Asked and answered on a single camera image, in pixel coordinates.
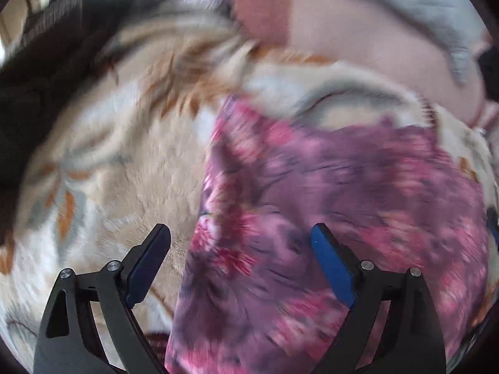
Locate black cloth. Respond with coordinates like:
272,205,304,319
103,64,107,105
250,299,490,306
477,45,499,100

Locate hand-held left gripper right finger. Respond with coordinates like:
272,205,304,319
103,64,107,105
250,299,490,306
311,223,446,374

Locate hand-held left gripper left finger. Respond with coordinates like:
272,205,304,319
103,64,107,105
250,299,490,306
33,223,172,374

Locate grey quilted pillow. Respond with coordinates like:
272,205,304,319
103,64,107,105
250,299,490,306
234,0,486,86

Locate pink bed sheet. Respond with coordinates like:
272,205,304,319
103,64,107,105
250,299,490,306
232,0,494,125

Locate cream leaf-print blanket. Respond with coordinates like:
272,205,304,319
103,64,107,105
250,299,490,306
0,6,492,374

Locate dark grey cloth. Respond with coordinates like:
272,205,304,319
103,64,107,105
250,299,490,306
0,0,188,242

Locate purple floral shirt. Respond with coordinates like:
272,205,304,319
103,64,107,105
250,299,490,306
164,95,490,374

